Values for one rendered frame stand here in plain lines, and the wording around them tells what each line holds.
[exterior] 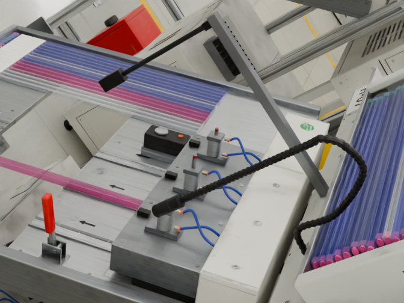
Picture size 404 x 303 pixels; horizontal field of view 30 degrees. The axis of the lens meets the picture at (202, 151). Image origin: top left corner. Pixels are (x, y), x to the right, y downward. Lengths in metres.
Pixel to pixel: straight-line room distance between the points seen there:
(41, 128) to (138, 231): 1.74
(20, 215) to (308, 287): 0.92
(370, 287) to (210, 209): 0.33
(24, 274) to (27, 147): 1.62
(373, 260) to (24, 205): 1.01
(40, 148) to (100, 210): 1.55
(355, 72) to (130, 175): 1.21
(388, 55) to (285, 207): 1.26
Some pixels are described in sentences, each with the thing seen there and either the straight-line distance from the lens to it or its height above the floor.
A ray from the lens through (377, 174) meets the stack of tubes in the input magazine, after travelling 1.08.
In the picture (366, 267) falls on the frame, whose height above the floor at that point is 1.48.
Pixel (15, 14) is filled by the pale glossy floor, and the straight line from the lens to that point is 2.98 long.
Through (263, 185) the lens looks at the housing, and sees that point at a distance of 1.17.
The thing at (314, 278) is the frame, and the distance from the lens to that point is 0.90.
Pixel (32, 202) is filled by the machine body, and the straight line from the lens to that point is 1.73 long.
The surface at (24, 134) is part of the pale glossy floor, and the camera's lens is 2.72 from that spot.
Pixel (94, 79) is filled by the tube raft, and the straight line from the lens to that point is 1.57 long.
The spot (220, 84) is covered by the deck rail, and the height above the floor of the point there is 1.08.
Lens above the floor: 1.82
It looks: 31 degrees down
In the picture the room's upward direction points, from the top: 65 degrees clockwise
